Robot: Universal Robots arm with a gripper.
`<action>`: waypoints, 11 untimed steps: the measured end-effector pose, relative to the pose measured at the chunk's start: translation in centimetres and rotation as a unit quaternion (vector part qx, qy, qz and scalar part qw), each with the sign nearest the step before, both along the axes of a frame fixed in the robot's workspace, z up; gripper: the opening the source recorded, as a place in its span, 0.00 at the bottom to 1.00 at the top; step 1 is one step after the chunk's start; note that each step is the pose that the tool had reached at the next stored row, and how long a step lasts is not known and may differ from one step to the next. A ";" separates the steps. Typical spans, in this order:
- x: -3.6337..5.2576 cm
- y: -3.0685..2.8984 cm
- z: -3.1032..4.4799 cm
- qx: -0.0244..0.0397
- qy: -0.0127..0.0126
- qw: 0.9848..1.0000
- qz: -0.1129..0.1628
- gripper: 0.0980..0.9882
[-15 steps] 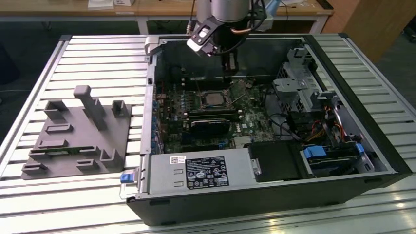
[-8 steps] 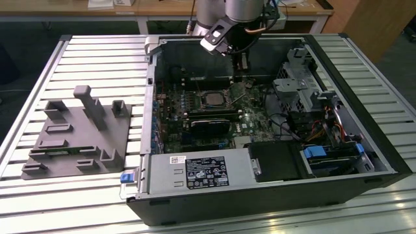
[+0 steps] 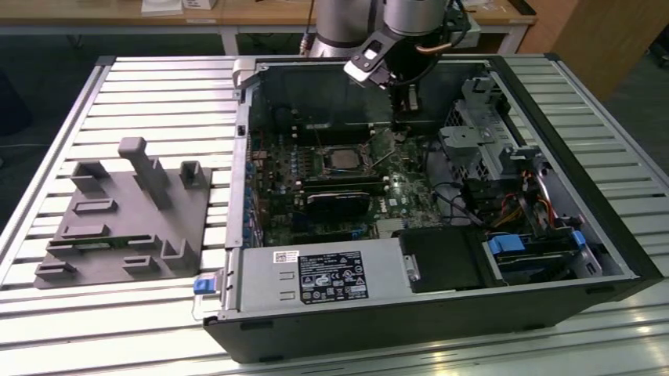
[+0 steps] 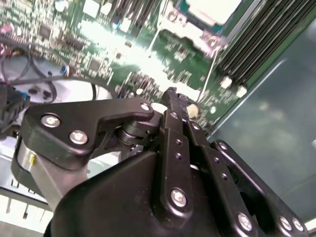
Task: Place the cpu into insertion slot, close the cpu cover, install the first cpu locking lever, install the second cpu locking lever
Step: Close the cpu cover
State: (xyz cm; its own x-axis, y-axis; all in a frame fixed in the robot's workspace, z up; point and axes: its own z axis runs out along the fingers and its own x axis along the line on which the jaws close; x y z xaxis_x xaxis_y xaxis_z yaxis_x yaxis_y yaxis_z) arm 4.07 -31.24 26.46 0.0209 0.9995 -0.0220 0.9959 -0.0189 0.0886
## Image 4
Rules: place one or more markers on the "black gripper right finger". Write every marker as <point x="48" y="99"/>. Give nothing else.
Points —
<point x="212" y="168"/>

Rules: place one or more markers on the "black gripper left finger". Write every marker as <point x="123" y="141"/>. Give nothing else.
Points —
<point x="172" y="160"/>

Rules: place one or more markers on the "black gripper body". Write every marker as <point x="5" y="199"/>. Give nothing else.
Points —
<point x="111" y="197"/>

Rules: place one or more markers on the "silver CPU plate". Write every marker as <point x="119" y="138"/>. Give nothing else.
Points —
<point x="212" y="10"/>

